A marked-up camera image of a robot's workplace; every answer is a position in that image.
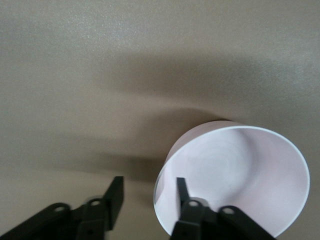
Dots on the pink bowl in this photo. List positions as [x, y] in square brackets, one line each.
[237, 162]

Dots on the table cover cloth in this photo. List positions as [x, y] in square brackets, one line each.
[75, 75]

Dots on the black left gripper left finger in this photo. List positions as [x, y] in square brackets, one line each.
[95, 217]

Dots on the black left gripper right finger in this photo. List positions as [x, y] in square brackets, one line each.
[195, 222]

